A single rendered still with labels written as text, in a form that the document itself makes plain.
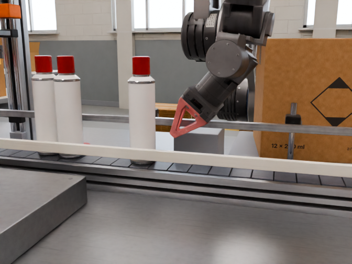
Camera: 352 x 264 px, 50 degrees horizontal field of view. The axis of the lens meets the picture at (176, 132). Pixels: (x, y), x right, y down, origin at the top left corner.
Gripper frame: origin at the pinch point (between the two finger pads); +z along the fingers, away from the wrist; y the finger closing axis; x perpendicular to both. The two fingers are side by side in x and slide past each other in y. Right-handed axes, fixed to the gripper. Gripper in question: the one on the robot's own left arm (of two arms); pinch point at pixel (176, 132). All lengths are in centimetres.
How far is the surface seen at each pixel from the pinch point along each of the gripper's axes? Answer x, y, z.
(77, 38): -290, -569, 197
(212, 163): 9.0, 3.9, -1.7
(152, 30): -184, -555, 91
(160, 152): 0.7, 4.0, 3.6
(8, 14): -45.3, -5.5, 8.6
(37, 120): -22.8, 2.0, 17.9
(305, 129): 17.1, -3.5, -16.2
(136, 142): -4.1, 2.4, 6.2
